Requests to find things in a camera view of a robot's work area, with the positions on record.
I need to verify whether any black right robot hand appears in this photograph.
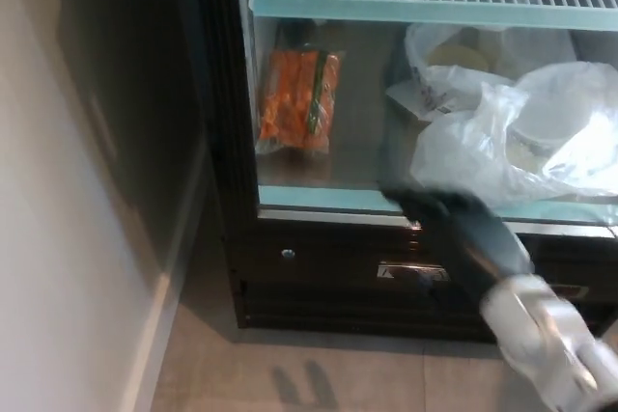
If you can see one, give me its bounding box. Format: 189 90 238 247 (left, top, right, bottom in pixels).
380 183 536 297

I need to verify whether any black commercial refrigerator body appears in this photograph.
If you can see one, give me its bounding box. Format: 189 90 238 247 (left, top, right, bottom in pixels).
47 0 618 343

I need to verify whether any large white plastic bag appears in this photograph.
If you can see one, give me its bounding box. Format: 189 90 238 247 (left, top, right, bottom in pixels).
409 62 618 208

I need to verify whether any silver brand name plate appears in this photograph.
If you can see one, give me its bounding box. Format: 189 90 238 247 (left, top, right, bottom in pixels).
375 262 451 284

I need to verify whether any small cardboard box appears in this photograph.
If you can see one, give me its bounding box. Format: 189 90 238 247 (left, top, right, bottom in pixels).
384 78 436 126

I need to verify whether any clear plastic bag with container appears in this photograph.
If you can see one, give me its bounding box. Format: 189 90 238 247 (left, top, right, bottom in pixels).
404 21 508 115

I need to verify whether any clear bag of orange carrots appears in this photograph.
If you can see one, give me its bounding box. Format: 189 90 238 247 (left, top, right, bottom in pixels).
254 42 343 155

